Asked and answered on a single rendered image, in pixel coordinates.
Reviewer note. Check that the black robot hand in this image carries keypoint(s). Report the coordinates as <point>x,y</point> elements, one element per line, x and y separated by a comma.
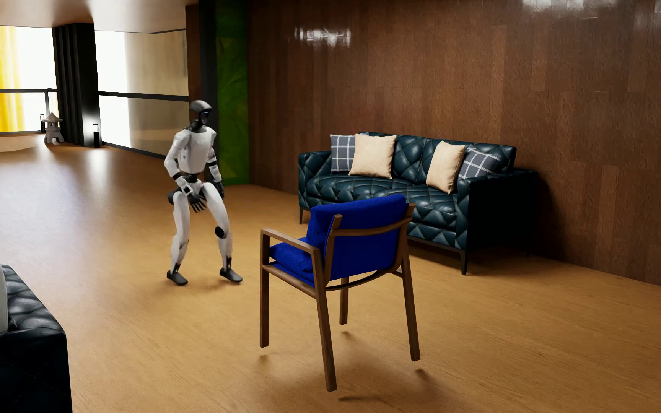
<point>196,202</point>
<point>220,190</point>

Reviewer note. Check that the white right robot leg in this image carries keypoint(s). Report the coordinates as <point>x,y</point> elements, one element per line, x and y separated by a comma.
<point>181,226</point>

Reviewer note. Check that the white robot leg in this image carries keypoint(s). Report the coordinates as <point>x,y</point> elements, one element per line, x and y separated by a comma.
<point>181,226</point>
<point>220,221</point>

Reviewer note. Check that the white left robot leg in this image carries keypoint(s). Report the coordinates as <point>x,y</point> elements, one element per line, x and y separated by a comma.
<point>220,221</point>

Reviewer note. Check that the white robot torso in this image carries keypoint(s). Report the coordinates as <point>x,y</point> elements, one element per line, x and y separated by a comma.
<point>195,152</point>

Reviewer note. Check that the black right robot foot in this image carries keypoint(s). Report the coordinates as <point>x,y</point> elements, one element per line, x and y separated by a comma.
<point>176,278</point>

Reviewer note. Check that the black robot foot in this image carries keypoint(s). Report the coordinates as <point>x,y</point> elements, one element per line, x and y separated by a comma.
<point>230,275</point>
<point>176,278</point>

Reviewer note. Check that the black left robot foot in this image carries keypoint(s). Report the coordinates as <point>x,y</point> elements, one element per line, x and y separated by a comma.
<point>230,275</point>

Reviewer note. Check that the black robot head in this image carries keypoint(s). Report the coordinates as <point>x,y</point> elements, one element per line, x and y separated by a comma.
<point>200,110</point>

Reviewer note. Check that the black bollard floor lamp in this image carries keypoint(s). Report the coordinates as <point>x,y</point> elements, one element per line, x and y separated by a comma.
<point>96,135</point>
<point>42,123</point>

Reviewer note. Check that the grey plaid cushion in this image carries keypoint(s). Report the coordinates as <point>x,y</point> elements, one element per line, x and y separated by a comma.
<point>478,164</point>
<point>342,153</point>

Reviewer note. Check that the blue cushioned wooden armchair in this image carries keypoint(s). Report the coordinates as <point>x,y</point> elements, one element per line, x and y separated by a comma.
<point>359,241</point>

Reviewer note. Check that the beige cushion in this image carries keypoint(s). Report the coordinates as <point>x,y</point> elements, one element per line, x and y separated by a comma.
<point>445,166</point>
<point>373,156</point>

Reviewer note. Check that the grey stone lantern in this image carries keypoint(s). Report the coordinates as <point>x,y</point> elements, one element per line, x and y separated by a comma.
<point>53,128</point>

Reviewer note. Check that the dark pleated curtain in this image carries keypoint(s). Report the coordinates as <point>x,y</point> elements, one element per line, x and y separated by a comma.
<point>76,83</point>

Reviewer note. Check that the dark teal quilted leather sofa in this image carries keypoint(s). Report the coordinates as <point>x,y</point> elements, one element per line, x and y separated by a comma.
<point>428,212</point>

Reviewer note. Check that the black balcony railing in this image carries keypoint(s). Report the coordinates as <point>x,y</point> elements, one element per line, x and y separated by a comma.
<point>9,92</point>

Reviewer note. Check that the yellow curtain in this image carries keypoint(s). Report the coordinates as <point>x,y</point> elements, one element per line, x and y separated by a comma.
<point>2,77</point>

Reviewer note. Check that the black quilted leather sofa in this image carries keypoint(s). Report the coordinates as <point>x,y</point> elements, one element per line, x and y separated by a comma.
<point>18,355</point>

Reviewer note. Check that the green wall panel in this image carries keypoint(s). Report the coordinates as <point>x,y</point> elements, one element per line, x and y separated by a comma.
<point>232,94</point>

